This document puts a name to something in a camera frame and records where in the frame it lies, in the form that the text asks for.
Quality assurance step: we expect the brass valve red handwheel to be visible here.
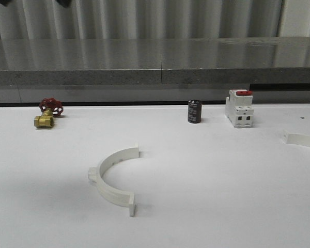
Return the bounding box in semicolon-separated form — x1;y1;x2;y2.
34;98;64;128

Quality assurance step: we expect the white circuit breaker red switch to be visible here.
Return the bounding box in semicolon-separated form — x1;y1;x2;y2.
225;89;254;128

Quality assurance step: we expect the black cylindrical capacitor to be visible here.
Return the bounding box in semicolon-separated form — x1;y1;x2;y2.
188;100;202;123

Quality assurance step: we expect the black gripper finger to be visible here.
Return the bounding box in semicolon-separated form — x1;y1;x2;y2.
56;0;72;8
0;0;11;6

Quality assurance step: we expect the white half pipe clamp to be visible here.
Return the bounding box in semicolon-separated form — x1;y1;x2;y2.
88;143;140;216
283;131;310;148

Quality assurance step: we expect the grey stone countertop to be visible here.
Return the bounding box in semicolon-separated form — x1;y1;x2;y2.
0;37;310;89

